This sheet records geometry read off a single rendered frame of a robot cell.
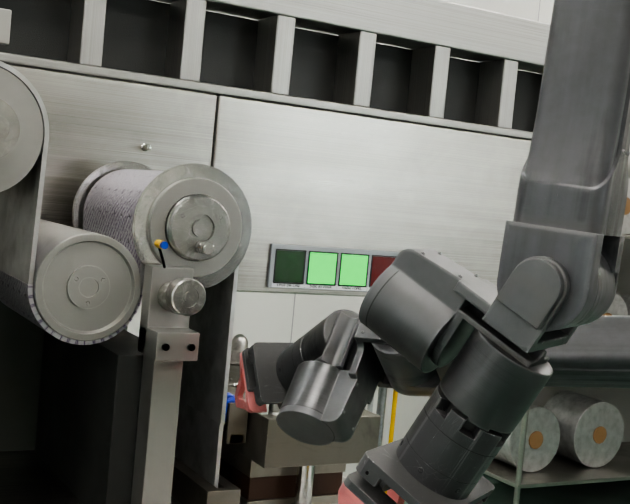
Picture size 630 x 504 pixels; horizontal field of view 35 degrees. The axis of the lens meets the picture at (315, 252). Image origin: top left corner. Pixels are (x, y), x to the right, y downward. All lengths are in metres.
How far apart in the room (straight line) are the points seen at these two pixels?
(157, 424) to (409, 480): 0.52
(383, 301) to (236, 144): 0.90
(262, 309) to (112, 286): 3.08
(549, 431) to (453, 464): 3.94
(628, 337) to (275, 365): 0.36
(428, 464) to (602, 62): 0.27
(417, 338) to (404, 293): 0.03
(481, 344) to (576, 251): 0.09
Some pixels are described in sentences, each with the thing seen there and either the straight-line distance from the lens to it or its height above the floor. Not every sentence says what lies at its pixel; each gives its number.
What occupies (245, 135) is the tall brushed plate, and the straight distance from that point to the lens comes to 1.55.
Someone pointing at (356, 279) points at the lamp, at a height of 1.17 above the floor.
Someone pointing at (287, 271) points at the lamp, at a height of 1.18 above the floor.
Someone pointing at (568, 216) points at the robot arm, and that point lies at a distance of 0.62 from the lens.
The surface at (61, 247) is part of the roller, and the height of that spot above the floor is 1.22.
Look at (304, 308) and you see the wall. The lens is 4.30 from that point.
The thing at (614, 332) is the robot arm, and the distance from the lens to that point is 0.89.
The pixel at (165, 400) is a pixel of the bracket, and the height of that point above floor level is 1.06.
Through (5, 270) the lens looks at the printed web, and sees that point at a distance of 1.23.
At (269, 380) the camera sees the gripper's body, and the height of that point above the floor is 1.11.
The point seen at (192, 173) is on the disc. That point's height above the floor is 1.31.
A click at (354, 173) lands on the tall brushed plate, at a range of 1.64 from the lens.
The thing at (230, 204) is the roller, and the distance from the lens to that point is 1.17.
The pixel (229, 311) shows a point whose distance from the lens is 1.20.
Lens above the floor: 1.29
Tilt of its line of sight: 3 degrees down
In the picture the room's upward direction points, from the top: 5 degrees clockwise
